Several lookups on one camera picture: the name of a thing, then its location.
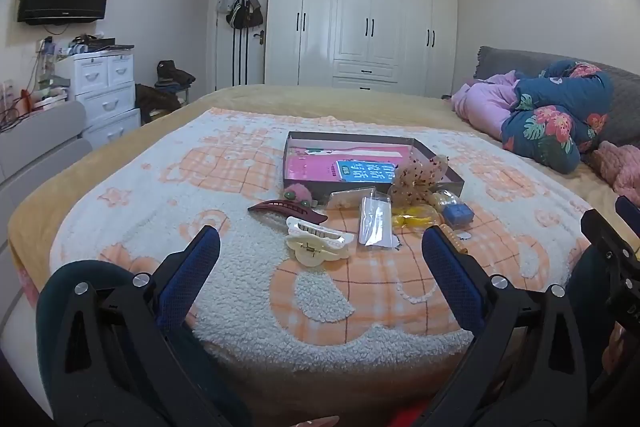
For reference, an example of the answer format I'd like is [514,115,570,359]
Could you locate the small blue box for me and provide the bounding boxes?
[442,203,475,228]

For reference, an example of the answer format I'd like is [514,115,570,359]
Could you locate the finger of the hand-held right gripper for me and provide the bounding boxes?
[580,208,640,270]
[615,195,640,223]

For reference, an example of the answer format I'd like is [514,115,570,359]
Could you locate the cream hair claw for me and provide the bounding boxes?
[285,216,357,268]

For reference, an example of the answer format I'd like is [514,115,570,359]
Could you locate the dark red hair clip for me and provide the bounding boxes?
[247,198,328,225]

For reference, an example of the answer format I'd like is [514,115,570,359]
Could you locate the blue floral quilt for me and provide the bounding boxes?
[500,59,615,174]

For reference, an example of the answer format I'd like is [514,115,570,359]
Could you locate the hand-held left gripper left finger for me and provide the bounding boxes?
[35,224,251,427]

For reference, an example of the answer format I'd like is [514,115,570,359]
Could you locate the dotted bow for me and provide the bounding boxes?
[387,155,449,212]

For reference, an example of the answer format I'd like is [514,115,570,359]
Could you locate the yellow hair ties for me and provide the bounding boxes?
[392,203,443,229]

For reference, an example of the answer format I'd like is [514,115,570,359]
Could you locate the small clear plastic packet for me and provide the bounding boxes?
[326,187,377,210]

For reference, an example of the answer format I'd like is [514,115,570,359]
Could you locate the orange hair claw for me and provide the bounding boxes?
[442,228,469,256]

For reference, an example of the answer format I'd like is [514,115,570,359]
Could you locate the orange and white checked blanket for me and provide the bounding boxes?
[50,107,601,360]

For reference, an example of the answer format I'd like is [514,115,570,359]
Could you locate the long clear plastic packet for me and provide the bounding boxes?
[357,196,397,250]

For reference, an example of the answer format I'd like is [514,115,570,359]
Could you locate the pile of dark clothes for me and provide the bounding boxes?
[154,60,197,90]

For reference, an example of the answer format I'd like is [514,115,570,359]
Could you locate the bed with tan cover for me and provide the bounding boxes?
[7,84,640,408]

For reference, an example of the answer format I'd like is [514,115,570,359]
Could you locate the pink book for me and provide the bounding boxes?
[285,144,413,184]

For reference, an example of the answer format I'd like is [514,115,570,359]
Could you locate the pink quilt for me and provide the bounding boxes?
[451,70,523,140]

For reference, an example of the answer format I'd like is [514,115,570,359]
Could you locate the white wardrobe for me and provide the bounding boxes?
[197,0,460,98]

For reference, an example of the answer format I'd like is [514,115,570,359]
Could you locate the floral quilt and pink blanket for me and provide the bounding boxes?
[474,46,640,158]

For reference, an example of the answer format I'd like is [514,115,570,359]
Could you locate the white door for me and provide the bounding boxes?
[209,0,271,92]

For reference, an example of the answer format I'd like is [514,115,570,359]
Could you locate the white drawer cabinet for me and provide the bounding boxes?
[54,44,142,150]

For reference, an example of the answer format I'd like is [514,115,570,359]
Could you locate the pink fuzzy hair clip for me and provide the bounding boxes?
[282,186,316,208]

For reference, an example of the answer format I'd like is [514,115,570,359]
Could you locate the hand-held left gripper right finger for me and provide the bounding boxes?
[421,224,608,427]

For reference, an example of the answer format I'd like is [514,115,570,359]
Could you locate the hanging bags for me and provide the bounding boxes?
[217,0,264,30]

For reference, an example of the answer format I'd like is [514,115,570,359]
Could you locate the pink knitted cloth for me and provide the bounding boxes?
[592,139,640,208]

